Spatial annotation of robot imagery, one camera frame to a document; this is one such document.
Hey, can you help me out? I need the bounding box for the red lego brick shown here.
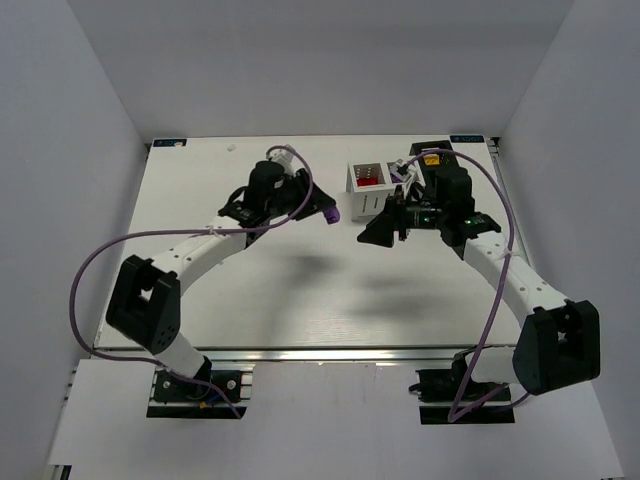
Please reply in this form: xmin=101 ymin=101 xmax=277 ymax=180
xmin=356 ymin=177 xmax=384 ymax=188

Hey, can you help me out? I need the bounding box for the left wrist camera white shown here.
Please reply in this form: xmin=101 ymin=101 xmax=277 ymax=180
xmin=266 ymin=145 xmax=295 ymax=176

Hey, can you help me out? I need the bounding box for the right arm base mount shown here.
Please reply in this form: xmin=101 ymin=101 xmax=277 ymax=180
xmin=408 ymin=353 xmax=515 ymax=426

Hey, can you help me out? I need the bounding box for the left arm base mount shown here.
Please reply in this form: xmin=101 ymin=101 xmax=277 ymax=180
xmin=146 ymin=361 xmax=254 ymax=420

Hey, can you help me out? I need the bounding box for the blue label corner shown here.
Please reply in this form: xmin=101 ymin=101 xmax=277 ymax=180
xmin=449 ymin=135 xmax=485 ymax=144
xmin=152 ymin=138 xmax=187 ymax=148

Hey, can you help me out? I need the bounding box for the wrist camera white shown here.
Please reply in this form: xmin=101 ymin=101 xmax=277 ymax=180
xmin=389 ymin=159 xmax=418 ymax=199
xmin=266 ymin=145 xmax=295 ymax=176

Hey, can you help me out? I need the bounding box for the orange yellow lego brick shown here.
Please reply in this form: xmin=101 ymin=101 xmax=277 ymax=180
xmin=422 ymin=154 xmax=441 ymax=166

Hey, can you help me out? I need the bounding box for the blue label left corner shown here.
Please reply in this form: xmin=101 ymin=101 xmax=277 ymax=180
xmin=152 ymin=138 xmax=187 ymax=148

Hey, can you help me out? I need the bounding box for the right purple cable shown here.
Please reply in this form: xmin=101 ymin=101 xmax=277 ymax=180
xmin=399 ymin=149 xmax=532 ymax=424

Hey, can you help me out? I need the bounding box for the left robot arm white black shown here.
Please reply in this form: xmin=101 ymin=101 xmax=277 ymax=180
xmin=105 ymin=160 xmax=340 ymax=382

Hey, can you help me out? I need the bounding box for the black double bin container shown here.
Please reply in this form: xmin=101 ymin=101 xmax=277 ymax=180
xmin=409 ymin=140 xmax=459 ymax=183

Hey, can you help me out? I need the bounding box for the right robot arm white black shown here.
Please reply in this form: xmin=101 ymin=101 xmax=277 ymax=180
xmin=357 ymin=166 xmax=601 ymax=395

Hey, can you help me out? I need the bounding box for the blue label right corner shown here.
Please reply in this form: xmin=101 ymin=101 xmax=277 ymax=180
xmin=449 ymin=135 xmax=485 ymax=144

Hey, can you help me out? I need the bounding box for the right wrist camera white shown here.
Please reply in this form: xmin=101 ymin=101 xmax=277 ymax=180
xmin=389 ymin=159 xmax=418 ymax=199

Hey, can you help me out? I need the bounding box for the white double bin container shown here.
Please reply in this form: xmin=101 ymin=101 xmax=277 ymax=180
xmin=346 ymin=162 xmax=398 ymax=222

